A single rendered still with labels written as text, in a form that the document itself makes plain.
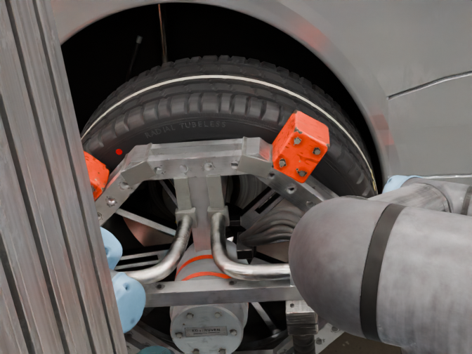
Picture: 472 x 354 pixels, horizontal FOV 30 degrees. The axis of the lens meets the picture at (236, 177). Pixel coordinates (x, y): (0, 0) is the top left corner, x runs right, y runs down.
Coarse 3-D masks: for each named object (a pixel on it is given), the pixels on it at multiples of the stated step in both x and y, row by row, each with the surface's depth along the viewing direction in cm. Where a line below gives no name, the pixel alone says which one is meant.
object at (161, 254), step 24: (168, 192) 168; (264, 192) 168; (120, 216) 196; (144, 216) 172; (120, 240) 192; (288, 240) 173; (120, 264) 178; (144, 264) 178; (144, 312) 184; (168, 312) 190; (264, 312) 183; (168, 336) 185; (264, 336) 184
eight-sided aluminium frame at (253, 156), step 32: (128, 160) 155; (160, 160) 152; (192, 160) 152; (224, 160) 152; (256, 160) 151; (128, 192) 156; (288, 192) 155; (320, 192) 159; (320, 320) 175; (128, 352) 176; (256, 352) 182; (288, 352) 176
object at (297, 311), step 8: (288, 304) 142; (296, 304) 142; (304, 304) 142; (288, 312) 141; (296, 312) 141; (304, 312) 140; (312, 312) 140; (288, 320) 141; (296, 320) 141; (304, 320) 141; (312, 320) 141; (288, 328) 142; (296, 328) 142; (304, 328) 142; (312, 328) 142
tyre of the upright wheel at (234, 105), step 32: (192, 64) 172; (224, 64) 172; (256, 64) 172; (128, 96) 169; (160, 96) 162; (192, 96) 159; (224, 96) 158; (256, 96) 161; (288, 96) 165; (320, 96) 174; (96, 128) 168; (128, 128) 159; (160, 128) 159; (192, 128) 158; (224, 128) 158; (256, 128) 158; (352, 128) 178; (320, 160) 160; (352, 160) 163; (352, 192) 164
